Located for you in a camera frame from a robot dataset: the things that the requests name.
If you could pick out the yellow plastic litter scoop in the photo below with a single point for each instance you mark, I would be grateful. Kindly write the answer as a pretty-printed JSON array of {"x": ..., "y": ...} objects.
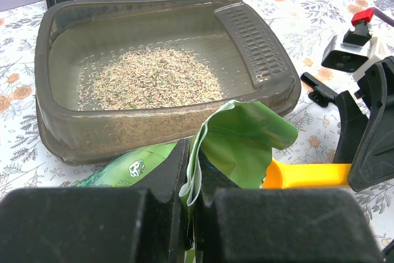
[{"x": 317, "y": 175}]

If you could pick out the green litter bag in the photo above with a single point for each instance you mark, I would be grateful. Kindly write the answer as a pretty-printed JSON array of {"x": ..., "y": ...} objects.
[{"x": 238, "y": 140}]

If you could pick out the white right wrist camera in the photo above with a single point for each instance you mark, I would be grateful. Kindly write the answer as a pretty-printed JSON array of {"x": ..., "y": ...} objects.
[{"x": 359, "y": 48}]

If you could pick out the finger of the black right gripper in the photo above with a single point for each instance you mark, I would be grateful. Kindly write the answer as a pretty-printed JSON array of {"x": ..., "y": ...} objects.
[
  {"x": 352, "y": 126},
  {"x": 373, "y": 160}
]

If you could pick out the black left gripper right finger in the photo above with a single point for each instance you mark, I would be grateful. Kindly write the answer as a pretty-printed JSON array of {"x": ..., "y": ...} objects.
[{"x": 295, "y": 225}]

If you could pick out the floral table mat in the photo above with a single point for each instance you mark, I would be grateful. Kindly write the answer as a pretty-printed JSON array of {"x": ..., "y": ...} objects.
[{"x": 305, "y": 28}]

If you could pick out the cat litter granules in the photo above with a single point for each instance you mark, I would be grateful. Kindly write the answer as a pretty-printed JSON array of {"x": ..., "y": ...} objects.
[{"x": 147, "y": 77}]

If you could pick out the black T-shaped plastic piece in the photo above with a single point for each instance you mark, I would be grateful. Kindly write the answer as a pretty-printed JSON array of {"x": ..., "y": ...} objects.
[{"x": 321, "y": 94}]

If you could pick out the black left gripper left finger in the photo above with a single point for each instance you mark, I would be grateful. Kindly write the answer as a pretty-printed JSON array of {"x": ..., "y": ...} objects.
[{"x": 144, "y": 222}]

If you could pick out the grey litter box tray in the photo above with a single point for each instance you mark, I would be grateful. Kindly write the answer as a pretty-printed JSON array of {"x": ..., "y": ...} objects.
[{"x": 250, "y": 61}]

